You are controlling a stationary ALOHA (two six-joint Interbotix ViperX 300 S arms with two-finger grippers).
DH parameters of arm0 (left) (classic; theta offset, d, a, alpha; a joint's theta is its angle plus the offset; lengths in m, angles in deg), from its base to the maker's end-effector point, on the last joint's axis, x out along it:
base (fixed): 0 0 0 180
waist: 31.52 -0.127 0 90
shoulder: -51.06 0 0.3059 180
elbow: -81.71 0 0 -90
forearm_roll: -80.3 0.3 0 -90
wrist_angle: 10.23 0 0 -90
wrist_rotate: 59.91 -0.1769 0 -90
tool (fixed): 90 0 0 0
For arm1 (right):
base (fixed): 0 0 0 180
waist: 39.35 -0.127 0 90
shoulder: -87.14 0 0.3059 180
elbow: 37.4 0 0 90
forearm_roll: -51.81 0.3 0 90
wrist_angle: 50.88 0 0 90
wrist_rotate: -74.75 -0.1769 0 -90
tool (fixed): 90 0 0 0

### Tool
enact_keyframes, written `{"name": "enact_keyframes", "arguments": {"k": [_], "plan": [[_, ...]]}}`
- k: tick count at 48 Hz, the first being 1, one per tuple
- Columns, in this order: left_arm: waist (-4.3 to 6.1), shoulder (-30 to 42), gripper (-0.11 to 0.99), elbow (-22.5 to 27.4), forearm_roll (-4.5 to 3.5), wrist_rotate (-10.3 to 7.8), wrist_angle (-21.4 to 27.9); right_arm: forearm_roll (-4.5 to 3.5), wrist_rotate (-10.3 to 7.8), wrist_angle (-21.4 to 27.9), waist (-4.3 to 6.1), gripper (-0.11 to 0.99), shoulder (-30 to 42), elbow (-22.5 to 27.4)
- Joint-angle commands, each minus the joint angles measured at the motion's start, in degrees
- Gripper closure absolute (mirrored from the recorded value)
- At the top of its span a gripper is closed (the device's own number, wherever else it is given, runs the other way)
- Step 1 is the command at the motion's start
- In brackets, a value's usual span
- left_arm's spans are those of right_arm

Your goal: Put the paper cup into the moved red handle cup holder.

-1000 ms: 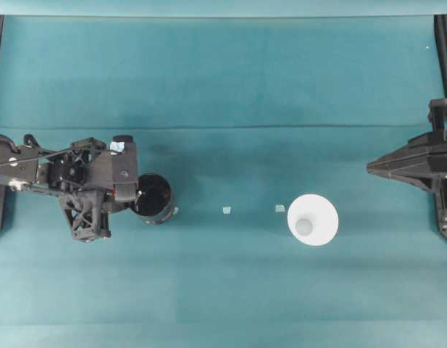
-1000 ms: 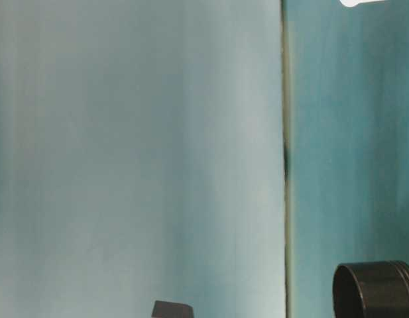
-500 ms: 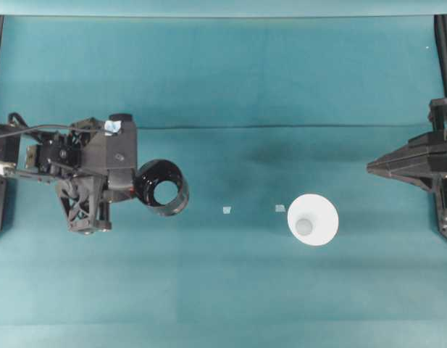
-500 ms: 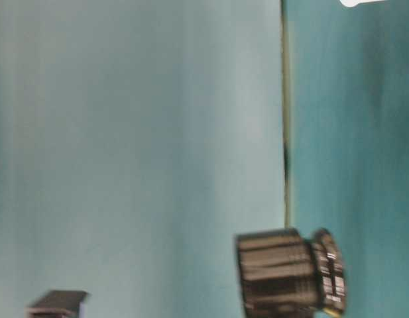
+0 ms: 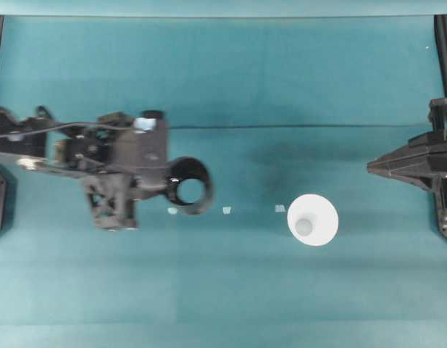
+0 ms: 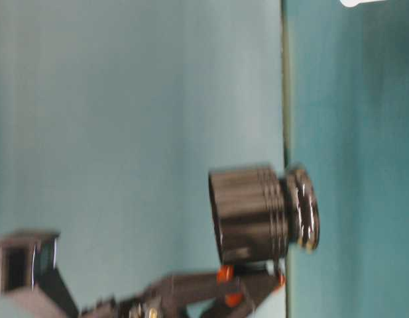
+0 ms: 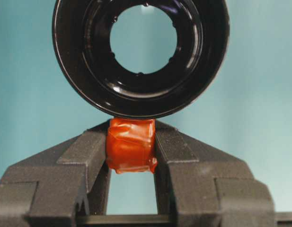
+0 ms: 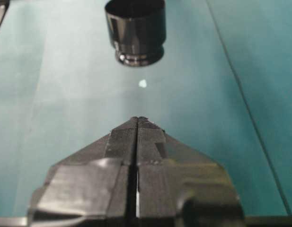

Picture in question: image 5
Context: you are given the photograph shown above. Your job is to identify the black cup holder red handle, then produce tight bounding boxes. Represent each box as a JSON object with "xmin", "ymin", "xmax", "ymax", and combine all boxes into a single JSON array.
[{"xmin": 164, "ymin": 156, "xmax": 214, "ymax": 218}]

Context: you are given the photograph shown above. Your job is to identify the white paper cup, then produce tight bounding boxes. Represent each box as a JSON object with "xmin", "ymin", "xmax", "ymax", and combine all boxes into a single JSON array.
[{"xmin": 286, "ymin": 194, "xmax": 340, "ymax": 248}]

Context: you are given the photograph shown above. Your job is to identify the blue-green table cloth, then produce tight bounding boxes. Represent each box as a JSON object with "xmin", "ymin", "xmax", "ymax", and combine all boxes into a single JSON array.
[{"xmin": 0, "ymin": 125, "xmax": 447, "ymax": 348}]

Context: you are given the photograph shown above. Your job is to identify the thin black camera cable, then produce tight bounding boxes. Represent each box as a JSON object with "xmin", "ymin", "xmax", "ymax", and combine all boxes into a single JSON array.
[{"xmin": 0, "ymin": 121, "xmax": 139, "ymax": 142}]

